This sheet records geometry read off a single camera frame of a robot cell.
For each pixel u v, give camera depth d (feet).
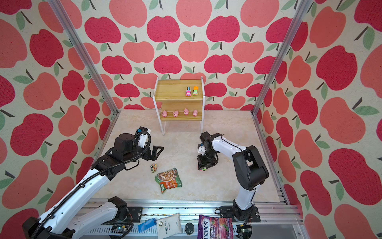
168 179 2.78
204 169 2.83
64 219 1.30
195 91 2.70
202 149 2.83
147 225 2.30
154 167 2.90
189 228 2.05
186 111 3.21
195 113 3.14
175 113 3.14
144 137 2.15
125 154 1.83
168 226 2.30
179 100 2.72
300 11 2.32
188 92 2.69
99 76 3.28
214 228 2.23
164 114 3.12
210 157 2.51
